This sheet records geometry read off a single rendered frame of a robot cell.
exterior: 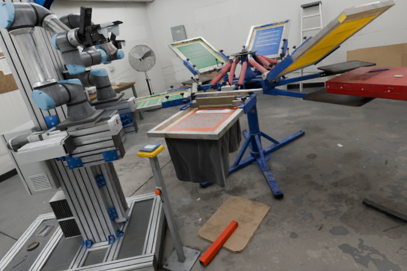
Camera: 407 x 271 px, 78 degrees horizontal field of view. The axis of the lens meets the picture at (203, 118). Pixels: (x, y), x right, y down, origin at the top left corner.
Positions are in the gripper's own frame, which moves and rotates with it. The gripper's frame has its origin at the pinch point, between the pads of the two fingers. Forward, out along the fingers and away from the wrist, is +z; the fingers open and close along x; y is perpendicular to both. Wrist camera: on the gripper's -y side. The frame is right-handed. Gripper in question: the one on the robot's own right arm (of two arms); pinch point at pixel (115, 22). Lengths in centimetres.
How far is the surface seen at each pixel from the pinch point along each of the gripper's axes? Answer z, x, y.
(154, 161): -23, -25, 84
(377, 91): 111, -78, 69
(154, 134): -32, -45, 75
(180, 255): -24, -19, 164
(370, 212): 112, -90, 176
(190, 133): -1, -41, 74
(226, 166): 13, -57, 110
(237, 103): 19, -96, 75
